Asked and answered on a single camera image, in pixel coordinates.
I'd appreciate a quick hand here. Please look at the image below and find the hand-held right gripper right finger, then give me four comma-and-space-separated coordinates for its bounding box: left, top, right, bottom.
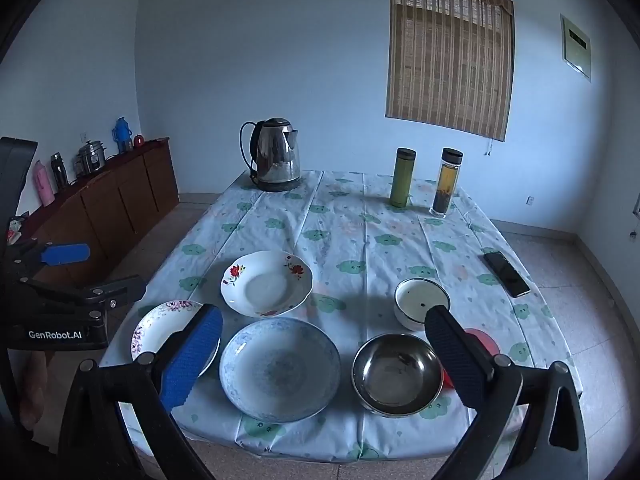
424, 305, 590, 480

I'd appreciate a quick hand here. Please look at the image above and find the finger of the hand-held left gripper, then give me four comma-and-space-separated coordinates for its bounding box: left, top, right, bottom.
25, 275, 147, 308
7, 241, 91, 278

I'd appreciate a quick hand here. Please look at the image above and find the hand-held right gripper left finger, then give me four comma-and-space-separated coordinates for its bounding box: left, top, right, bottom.
57, 304, 223, 480

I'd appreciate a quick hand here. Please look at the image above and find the purple flower white plate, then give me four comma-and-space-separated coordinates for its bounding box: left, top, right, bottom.
131, 300, 222, 378

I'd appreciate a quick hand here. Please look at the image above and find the stainless steel bowl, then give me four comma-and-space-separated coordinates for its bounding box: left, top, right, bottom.
351, 332, 445, 417

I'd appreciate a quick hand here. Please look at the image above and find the white enamel bowl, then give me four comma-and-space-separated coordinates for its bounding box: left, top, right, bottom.
394, 277, 452, 332

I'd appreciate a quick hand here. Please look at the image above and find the blue pattern bowl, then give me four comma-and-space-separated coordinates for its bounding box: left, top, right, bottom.
219, 316, 342, 423

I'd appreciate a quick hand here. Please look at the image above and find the red flower white plate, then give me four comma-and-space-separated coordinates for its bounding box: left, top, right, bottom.
220, 250, 314, 318

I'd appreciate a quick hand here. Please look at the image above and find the person's left forearm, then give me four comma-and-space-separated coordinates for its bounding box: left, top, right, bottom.
20, 350, 51, 426

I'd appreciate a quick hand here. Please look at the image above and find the pink thermos flask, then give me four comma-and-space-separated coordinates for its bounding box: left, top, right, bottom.
32, 160, 55, 207

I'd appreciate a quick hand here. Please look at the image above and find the black thermos flask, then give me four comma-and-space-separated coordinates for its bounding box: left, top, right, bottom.
50, 152, 70, 192

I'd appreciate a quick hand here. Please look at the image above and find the brown wooden sideboard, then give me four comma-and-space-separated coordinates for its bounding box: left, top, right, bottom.
10, 136, 181, 286

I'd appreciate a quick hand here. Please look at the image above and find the steel rice cooker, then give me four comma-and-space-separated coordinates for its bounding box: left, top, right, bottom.
75, 139, 107, 177

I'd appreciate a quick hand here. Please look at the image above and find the blue thermos jug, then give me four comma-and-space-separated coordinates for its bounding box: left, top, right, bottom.
111, 116, 133, 155

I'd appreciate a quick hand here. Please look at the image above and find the cloud print tablecloth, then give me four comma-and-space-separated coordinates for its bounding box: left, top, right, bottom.
100, 169, 583, 463

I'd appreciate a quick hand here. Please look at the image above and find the glass tea bottle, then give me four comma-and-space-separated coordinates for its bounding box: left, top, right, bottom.
430, 147, 464, 218

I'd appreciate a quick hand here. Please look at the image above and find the green thermos bottle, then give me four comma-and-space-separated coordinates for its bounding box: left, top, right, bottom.
390, 147, 417, 208

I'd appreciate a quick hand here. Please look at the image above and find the steel electric kettle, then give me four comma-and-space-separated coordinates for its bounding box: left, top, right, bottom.
240, 117, 302, 192

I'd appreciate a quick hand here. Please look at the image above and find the bamboo window blind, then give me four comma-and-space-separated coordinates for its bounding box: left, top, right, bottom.
384, 0, 516, 142

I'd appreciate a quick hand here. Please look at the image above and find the wall electrical panel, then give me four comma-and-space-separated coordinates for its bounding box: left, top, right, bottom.
560, 14, 593, 81

